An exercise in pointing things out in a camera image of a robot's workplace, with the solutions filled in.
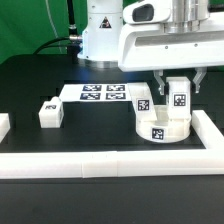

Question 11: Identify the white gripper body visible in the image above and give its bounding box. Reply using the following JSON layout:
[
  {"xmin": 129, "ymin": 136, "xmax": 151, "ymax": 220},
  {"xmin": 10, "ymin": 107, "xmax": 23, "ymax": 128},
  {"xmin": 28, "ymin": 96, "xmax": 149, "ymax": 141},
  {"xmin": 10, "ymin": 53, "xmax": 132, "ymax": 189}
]
[{"xmin": 118, "ymin": 0, "xmax": 224, "ymax": 71}]

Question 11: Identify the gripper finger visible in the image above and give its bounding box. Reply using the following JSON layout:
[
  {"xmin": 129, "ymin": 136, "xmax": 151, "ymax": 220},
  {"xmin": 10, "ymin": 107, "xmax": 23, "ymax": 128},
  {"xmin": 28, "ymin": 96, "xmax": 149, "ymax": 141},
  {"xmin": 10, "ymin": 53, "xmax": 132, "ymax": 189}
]
[
  {"xmin": 153, "ymin": 70, "xmax": 165, "ymax": 95},
  {"xmin": 193, "ymin": 67, "xmax": 207, "ymax": 93}
]

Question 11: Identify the black cable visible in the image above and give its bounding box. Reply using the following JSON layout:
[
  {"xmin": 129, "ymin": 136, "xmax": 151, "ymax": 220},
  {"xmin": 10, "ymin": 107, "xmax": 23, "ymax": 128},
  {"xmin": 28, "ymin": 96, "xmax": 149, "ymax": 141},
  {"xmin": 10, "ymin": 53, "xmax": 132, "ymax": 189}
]
[{"xmin": 33, "ymin": 35, "xmax": 83, "ymax": 55}]

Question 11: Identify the black upright cable connector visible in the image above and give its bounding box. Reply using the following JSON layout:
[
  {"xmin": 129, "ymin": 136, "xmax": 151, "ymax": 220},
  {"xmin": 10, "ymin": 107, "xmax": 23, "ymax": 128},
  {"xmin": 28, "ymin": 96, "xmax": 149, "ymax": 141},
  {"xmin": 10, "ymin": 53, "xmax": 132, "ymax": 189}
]
[{"xmin": 66, "ymin": 0, "xmax": 78, "ymax": 35}]

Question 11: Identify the white U-shaped fence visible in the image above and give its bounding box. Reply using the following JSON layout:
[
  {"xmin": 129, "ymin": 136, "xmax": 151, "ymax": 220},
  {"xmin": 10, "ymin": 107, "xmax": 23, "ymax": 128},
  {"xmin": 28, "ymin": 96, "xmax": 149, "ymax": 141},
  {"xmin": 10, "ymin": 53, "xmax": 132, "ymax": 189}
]
[{"xmin": 0, "ymin": 110, "xmax": 224, "ymax": 179}]

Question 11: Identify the white marker sheet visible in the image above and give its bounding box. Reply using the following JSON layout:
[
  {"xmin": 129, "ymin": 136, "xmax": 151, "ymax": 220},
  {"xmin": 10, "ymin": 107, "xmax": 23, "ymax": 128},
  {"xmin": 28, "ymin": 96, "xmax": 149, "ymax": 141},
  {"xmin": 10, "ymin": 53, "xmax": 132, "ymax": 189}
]
[{"xmin": 59, "ymin": 83, "xmax": 131, "ymax": 102}]

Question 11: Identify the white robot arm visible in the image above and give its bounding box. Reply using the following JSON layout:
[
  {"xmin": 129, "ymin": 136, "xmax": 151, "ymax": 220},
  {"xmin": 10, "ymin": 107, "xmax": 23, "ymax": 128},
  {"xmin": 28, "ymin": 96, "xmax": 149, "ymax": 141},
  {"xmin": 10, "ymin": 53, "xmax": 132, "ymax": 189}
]
[{"xmin": 78, "ymin": 0, "xmax": 224, "ymax": 85}]

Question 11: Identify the white thin cable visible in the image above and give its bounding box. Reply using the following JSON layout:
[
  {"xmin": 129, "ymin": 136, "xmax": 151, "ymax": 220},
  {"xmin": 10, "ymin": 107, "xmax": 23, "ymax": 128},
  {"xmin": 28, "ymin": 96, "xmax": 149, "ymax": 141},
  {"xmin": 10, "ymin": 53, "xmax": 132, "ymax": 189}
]
[{"xmin": 45, "ymin": 0, "xmax": 64, "ymax": 55}]

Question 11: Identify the white round stool seat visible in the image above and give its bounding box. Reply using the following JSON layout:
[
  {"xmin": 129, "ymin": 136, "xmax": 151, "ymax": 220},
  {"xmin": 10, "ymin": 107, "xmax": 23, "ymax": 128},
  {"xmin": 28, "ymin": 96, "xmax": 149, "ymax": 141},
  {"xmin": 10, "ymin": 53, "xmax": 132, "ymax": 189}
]
[{"xmin": 136, "ymin": 105, "xmax": 191, "ymax": 143}]

